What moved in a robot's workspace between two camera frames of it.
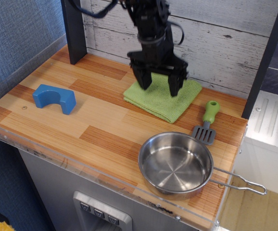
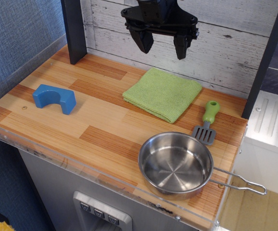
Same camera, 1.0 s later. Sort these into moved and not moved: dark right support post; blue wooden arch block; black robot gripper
Moved: black robot gripper
Not moved: blue wooden arch block; dark right support post
